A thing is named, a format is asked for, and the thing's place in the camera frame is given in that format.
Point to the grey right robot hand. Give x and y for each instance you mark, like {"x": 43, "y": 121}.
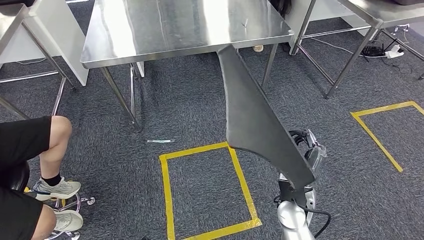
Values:
{"x": 316, "y": 157}

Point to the black plastic car trim part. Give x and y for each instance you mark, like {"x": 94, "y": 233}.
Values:
{"x": 248, "y": 116}

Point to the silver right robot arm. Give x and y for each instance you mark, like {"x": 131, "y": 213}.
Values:
{"x": 291, "y": 218}

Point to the stainless steel workbench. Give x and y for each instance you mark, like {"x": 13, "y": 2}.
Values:
{"x": 182, "y": 26}
{"x": 10, "y": 20}
{"x": 391, "y": 11}

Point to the yellow floor tape square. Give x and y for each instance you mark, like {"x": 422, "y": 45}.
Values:
{"x": 384, "y": 108}
{"x": 195, "y": 150}

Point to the black router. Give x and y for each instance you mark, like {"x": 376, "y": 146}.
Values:
{"x": 372, "y": 51}

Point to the white power strip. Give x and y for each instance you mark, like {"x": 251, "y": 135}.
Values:
{"x": 394, "y": 52}

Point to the clear strip on floor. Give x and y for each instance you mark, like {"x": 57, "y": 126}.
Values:
{"x": 160, "y": 141}

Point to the black bag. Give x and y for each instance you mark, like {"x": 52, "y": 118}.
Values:
{"x": 16, "y": 2}
{"x": 410, "y": 2}

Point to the chrome stool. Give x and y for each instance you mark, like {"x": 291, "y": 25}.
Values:
{"x": 86, "y": 200}

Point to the seated person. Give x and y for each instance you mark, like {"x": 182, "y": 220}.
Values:
{"x": 20, "y": 139}

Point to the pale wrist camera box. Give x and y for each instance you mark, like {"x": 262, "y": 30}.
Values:
{"x": 282, "y": 178}

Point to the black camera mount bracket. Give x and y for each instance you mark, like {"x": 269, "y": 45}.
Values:
{"x": 293, "y": 197}

